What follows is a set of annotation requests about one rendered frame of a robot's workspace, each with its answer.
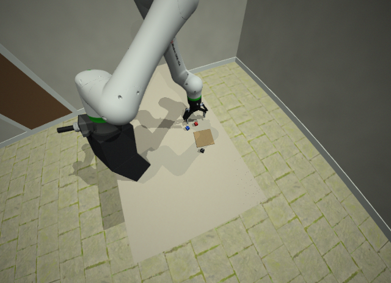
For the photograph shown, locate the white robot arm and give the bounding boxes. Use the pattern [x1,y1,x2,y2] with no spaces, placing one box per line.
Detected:
[57,0,203,137]

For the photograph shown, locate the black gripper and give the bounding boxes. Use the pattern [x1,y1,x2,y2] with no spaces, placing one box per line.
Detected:
[183,103,208,124]

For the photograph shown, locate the tan square mat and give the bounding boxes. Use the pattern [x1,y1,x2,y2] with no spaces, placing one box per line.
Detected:
[194,129,214,147]

